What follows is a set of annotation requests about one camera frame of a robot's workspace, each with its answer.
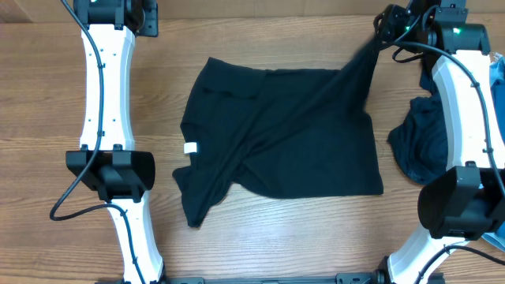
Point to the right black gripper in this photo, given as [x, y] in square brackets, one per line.
[387, 25]

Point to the black t-shirt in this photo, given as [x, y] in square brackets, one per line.
[280, 133]

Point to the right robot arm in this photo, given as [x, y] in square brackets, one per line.
[467, 201]

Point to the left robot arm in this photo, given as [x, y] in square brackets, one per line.
[106, 161]

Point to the dark navy shirt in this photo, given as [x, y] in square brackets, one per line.
[419, 144]

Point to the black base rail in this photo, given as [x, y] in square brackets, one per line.
[340, 278]

